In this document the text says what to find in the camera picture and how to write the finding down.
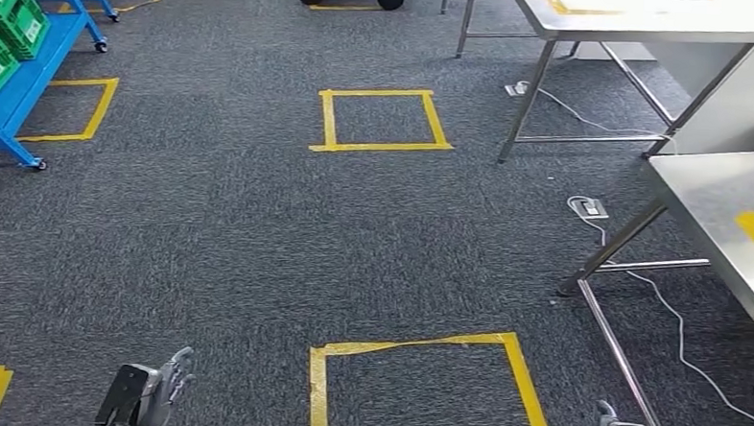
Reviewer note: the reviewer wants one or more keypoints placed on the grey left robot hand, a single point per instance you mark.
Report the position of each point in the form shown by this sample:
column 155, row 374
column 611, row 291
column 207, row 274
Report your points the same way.
column 130, row 398

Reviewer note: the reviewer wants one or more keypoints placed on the steel top workbench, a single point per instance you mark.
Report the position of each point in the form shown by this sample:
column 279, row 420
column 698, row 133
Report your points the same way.
column 702, row 187

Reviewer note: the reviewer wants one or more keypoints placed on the yellow floor tape square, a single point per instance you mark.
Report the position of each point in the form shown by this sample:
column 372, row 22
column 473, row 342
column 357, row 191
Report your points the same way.
column 327, row 117
column 318, row 393

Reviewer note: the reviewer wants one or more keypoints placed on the grey floor socket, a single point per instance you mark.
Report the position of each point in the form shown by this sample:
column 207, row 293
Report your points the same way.
column 516, row 89
column 590, row 208

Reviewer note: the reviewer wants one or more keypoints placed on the steel legged table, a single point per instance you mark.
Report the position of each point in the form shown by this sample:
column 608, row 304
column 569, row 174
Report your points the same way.
column 646, row 26

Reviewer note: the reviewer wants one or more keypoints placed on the yellow table tape outline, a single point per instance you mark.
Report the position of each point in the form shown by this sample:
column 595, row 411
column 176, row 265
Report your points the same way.
column 551, row 3

